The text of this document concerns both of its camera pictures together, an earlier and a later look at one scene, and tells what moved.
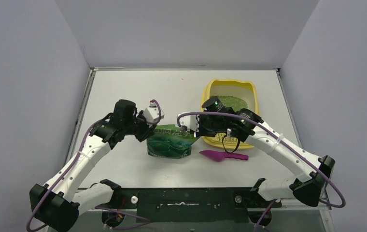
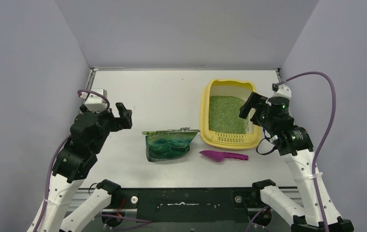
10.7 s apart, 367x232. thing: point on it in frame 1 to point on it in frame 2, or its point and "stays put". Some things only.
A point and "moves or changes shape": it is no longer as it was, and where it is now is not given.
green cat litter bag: [169, 141] moves or changes shape
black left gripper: [148, 131] to [124, 121]
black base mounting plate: [191, 205] stays put
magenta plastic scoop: [220, 156] stays put
